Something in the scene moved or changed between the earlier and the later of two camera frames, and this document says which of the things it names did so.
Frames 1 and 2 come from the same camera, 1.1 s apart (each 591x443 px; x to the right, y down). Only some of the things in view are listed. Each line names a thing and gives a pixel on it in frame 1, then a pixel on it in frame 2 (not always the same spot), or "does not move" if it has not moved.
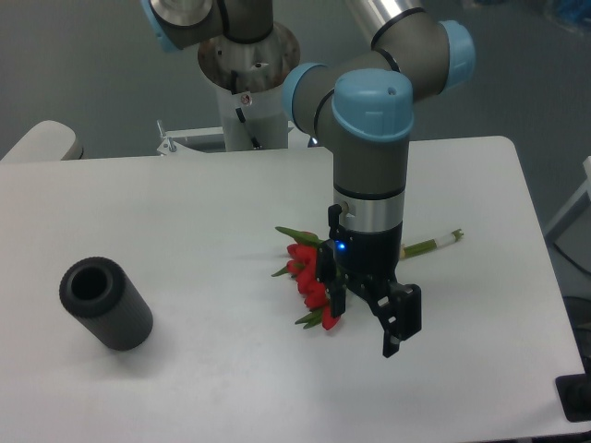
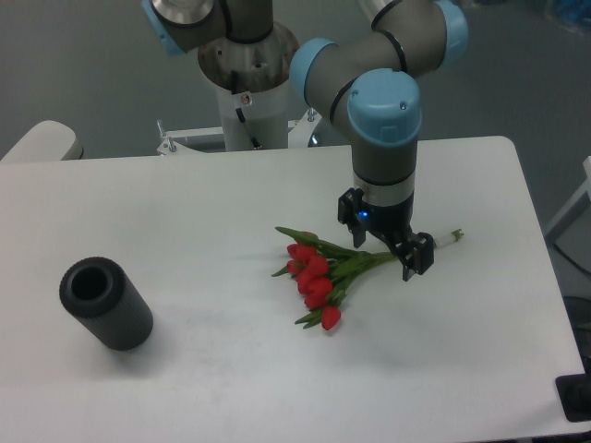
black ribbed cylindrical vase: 98,293 does not move
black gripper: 367,261 -> 416,254
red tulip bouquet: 302,263 does not move
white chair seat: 46,141 does not move
